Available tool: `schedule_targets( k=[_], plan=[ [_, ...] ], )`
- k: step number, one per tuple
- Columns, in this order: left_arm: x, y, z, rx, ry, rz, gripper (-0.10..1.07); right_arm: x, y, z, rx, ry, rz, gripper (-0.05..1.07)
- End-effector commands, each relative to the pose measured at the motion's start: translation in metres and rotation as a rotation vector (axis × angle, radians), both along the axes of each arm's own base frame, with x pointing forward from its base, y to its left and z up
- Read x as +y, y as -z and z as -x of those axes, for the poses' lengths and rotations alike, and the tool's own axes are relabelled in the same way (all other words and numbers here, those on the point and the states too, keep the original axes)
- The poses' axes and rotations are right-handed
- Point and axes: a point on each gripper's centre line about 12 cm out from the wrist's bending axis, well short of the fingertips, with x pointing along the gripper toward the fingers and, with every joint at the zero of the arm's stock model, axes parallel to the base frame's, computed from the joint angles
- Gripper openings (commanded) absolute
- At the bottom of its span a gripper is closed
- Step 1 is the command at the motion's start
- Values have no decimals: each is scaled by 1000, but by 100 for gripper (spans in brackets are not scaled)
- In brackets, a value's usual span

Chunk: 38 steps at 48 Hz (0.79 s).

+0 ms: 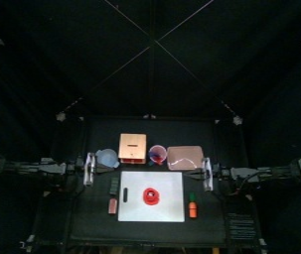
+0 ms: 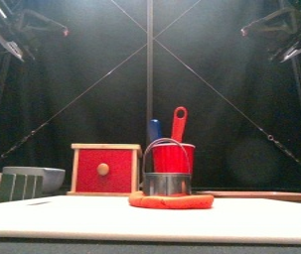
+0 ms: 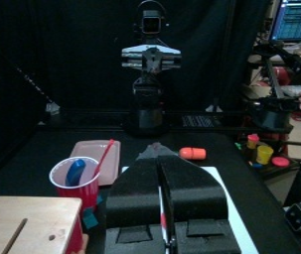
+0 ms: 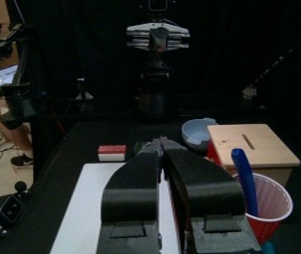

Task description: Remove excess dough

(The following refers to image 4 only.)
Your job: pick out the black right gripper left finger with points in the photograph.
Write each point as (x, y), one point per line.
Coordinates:
(127, 198)

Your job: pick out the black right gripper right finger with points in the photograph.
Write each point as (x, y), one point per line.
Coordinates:
(210, 195)

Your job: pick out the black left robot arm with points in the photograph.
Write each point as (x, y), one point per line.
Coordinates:
(157, 36)

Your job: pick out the blue plastic tool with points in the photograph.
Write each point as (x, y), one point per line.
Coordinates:
(245, 178)

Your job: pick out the white rectangular cutting board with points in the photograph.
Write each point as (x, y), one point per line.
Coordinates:
(82, 205)

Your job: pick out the red and white toy block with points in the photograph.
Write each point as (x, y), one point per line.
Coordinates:
(111, 152)

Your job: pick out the wooden box with slot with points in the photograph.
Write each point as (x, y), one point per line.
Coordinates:
(254, 145)

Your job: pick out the light blue plastic bowl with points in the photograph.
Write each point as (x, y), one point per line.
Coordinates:
(194, 132)

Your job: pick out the teal plastic item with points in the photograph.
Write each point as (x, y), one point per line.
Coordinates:
(268, 248)

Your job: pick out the black sneaker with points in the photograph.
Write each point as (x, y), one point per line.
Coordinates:
(21, 160)

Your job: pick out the black webcam with microphone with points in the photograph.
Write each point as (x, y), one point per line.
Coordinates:
(7, 210)

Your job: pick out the person's bare leg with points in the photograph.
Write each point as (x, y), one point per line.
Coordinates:
(16, 135)

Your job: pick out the silver spring clamp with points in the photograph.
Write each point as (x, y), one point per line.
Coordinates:
(249, 92)

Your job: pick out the small tripod stand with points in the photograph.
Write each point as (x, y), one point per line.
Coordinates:
(83, 94)

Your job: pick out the black frame post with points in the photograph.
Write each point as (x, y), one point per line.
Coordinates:
(38, 152)

